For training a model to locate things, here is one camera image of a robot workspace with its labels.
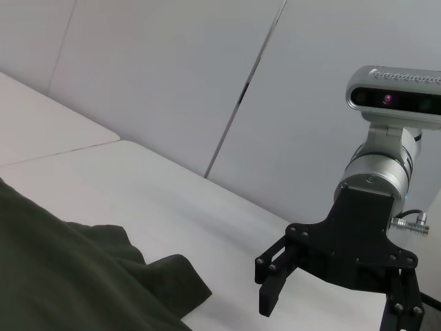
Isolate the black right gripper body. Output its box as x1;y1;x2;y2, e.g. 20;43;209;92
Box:
285;183;418;288

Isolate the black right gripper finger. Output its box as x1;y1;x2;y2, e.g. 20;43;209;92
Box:
254;237;301;317
378;267;426;331

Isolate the dark green shirt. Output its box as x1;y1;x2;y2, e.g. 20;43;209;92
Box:
0;177;213;331

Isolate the right arm connector cable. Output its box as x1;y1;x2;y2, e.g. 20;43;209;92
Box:
391;209;431;237

